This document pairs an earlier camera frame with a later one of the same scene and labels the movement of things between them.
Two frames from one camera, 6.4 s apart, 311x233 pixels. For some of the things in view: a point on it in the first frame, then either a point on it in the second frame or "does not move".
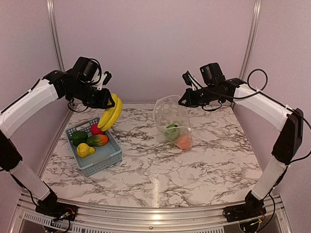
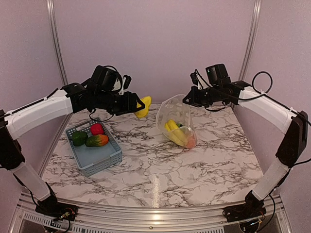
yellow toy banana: [111, 115] -> [175, 133]
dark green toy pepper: [79, 137] does not move
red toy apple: [95, 130] does not move
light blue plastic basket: [103, 157] does not move
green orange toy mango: [97, 140] does not move
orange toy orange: [184, 141] -> [191, 142]
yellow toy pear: [83, 150] -> [146, 100]
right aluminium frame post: [251, 41] does not move
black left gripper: [103, 102] -> [129, 104]
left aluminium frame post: [56, 36] does not move
